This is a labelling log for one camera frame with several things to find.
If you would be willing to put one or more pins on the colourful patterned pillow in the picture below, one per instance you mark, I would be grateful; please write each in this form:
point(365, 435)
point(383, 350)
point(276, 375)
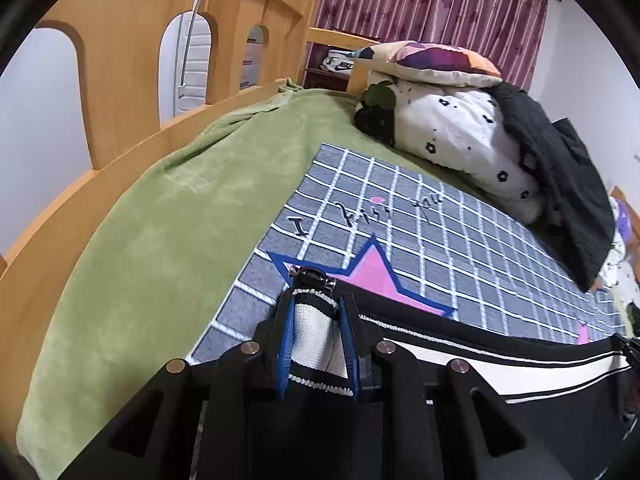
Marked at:
point(430, 60)

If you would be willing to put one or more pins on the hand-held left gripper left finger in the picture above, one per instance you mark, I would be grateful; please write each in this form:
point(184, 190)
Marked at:
point(284, 347)

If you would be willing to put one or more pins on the white floral quilt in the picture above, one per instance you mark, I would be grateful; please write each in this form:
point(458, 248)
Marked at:
point(460, 135)

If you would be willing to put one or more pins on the purple plush toy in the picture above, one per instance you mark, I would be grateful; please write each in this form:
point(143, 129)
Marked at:
point(624, 220)

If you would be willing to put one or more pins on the grey checked blanket with stars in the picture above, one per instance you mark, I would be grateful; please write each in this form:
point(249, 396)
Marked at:
point(400, 220)

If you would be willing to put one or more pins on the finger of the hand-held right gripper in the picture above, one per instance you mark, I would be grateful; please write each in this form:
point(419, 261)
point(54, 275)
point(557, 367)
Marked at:
point(629, 346)

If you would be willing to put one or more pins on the green blanket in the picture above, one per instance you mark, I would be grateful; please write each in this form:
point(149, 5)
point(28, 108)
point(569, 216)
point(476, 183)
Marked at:
point(165, 240)

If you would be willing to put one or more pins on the maroon patterned curtain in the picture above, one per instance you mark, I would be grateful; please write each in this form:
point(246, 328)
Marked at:
point(430, 0)

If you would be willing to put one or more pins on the black jacket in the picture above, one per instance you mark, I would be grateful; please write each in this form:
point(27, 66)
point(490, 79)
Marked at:
point(560, 175)

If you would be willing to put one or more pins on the wooden bed frame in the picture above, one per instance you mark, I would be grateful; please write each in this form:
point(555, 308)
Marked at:
point(125, 60)

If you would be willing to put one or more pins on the white slatted appliance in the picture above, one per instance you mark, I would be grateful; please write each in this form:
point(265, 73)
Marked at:
point(195, 70)

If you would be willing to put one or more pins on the black pants with white stripe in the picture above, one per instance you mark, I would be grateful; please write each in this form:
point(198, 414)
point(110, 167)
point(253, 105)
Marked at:
point(550, 402)

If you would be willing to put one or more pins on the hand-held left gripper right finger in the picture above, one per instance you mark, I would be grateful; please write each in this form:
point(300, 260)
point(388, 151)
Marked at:
point(351, 350)

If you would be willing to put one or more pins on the white and black bag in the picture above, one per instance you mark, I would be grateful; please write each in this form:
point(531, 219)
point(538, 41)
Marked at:
point(337, 61)

